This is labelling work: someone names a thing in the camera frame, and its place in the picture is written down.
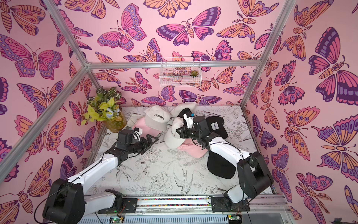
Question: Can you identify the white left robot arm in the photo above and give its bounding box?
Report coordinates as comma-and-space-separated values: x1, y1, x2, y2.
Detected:
43, 128, 158, 224

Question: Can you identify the aluminium horizontal back bar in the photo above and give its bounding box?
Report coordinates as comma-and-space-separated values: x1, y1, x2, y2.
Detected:
87, 60, 261, 70

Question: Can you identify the pink cap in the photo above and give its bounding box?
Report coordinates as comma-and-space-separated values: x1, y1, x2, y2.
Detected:
132, 117, 161, 137
177, 139, 208, 159

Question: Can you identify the pink cap left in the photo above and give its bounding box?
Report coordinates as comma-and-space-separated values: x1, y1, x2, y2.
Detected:
132, 117, 161, 137

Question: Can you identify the white Colorado cap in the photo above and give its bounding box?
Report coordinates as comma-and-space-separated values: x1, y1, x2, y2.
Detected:
145, 105, 171, 132
164, 117, 185, 149

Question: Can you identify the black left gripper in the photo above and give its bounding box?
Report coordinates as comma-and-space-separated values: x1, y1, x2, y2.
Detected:
127, 135, 158, 155

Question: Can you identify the aluminium corner post right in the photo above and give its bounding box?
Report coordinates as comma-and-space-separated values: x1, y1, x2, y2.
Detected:
240, 0, 296, 109

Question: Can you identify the small succulent in basket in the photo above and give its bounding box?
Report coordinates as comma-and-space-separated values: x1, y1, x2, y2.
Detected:
190, 71, 200, 76

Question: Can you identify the potted green plant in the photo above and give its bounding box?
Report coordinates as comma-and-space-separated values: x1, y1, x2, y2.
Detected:
81, 86, 127, 133

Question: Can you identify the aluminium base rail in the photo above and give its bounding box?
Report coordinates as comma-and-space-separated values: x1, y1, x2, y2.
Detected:
68, 194, 296, 224

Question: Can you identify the plain black cap front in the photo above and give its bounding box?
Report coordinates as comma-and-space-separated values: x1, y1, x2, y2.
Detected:
207, 151, 236, 179

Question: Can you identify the white wire basket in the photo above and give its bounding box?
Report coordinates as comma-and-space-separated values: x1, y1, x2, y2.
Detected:
158, 56, 202, 88

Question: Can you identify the plain black cap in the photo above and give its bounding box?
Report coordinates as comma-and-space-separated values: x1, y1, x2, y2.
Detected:
177, 108, 193, 120
207, 151, 236, 179

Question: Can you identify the black cap with white patch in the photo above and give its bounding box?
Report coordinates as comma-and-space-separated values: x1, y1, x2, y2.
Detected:
206, 116, 228, 139

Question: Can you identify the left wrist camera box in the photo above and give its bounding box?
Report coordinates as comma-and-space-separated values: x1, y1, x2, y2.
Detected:
132, 127, 143, 141

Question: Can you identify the aluminium corner post left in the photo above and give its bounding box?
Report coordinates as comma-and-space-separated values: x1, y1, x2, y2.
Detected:
43, 0, 101, 89

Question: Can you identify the pink cap centre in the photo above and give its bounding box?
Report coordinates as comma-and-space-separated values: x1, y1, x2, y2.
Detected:
177, 139, 208, 159

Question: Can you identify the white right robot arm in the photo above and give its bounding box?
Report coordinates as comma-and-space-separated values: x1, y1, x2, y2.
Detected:
175, 113, 273, 211

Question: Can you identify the plain black cap back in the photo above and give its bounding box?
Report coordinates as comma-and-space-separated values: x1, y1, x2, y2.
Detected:
177, 108, 193, 120

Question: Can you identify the aluminium corner post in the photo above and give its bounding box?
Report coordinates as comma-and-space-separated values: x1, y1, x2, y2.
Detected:
43, 0, 101, 89
240, 0, 296, 109

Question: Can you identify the aluminium left side bar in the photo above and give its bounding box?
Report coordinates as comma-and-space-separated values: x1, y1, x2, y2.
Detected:
1, 67, 88, 182

